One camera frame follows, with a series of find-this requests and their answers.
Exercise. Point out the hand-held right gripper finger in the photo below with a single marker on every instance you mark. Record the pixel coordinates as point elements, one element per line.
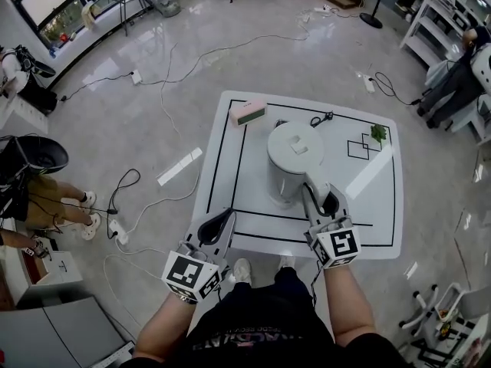
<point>343,205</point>
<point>314,213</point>

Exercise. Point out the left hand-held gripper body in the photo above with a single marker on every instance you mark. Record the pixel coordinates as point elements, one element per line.
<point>182,272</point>

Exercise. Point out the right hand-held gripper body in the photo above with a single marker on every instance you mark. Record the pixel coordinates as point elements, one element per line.
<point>337,245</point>

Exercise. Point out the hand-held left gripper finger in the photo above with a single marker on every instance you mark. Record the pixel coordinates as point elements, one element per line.
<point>228,236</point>
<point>193,230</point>

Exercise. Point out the white electric kettle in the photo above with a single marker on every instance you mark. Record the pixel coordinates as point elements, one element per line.
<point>293,155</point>

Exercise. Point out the person's left forearm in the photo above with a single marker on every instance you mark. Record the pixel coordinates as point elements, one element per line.
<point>165,328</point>

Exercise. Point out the person's right forearm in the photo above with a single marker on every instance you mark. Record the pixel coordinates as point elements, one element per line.
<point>349,305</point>

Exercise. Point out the metal wristwatch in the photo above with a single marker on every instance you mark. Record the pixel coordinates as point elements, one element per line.
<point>186,298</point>

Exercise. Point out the person's left white shoe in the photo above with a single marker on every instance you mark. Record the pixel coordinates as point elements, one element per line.
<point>242,270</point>

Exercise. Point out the person's white shoe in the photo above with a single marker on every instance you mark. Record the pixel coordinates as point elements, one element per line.
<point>287,261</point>
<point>242,270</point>

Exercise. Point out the person's right white shoe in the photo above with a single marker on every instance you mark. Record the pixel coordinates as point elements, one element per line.
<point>287,261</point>

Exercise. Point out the person's black shorts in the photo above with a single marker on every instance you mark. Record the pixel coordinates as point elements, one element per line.
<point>287,286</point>

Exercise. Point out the white power strip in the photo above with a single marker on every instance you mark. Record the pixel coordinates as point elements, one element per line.
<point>369,83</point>
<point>322,8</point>
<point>119,232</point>
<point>136,77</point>

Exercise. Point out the small green potted plant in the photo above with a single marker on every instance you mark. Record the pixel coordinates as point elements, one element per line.
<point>377,132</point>

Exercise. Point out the person's black t-shirt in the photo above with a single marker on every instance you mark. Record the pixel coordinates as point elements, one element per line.
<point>261,339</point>

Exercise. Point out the pink green-faced clock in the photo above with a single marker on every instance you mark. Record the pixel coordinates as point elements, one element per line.
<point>245,109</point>

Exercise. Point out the gray cabinet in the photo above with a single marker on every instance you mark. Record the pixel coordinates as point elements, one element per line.
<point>57,332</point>

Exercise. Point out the black dome backpack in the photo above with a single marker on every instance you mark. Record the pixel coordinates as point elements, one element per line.
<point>42,153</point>

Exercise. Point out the standing floor fan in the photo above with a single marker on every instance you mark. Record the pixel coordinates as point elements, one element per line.
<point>371,21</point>

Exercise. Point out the white shelf unit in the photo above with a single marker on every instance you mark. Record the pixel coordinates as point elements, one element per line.
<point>422,25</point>

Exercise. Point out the white backpack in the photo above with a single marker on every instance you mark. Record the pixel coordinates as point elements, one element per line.
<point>484,67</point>

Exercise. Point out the white low cabinet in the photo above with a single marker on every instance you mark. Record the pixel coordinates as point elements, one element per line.
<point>27,117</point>

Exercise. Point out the gray bin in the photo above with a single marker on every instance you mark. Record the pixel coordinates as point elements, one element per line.
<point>170,8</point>

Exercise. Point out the white rolling stool frame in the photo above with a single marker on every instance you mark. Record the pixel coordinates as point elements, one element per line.
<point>418,299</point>

